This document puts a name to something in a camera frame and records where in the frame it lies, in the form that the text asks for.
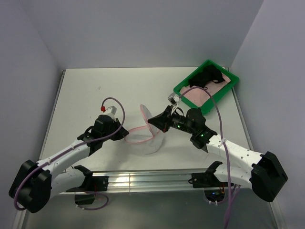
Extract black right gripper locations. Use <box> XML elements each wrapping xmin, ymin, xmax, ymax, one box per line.
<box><xmin>148</xmin><ymin>104</ymin><xmax>195</xmax><ymax>135</ymax></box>

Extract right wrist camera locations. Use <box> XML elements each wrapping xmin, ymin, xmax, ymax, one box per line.
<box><xmin>168</xmin><ymin>93</ymin><xmax>181</xmax><ymax>106</ymax></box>

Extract black bra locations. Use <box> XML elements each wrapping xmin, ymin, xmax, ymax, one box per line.
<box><xmin>188</xmin><ymin>64</ymin><xmax>225</xmax><ymax>90</ymax></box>

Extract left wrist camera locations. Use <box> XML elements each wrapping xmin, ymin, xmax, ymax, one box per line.
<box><xmin>101</xmin><ymin>105</ymin><xmax>117</xmax><ymax>120</ymax></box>

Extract green plastic tray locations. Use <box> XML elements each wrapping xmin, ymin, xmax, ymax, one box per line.
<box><xmin>173</xmin><ymin>60</ymin><xmax>239</xmax><ymax>115</ymax></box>

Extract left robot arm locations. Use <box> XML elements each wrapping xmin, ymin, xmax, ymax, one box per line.
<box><xmin>9</xmin><ymin>114</ymin><xmax>129</xmax><ymax>213</ymax></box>

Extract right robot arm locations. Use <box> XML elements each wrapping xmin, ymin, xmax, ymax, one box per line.
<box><xmin>148</xmin><ymin>106</ymin><xmax>288</xmax><ymax>202</ymax></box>

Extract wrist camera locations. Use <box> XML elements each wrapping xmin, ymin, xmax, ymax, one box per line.
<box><xmin>101</xmin><ymin>105</ymin><xmax>117</xmax><ymax>120</ymax></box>
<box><xmin>168</xmin><ymin>93</ymin><xmax>181</xmax><ymax>106</ymax></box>

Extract aluminium frame rail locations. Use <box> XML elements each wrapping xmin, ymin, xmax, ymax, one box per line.
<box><xmin>22</xmin><ymin>167</ymin><xmax>274</xmax><ymax>194</ymax></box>

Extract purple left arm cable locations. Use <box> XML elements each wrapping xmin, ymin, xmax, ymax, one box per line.
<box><xmin>13</xmin><ymin>97</ymin><xmax>126</xmax><ymax>211</ymax></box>

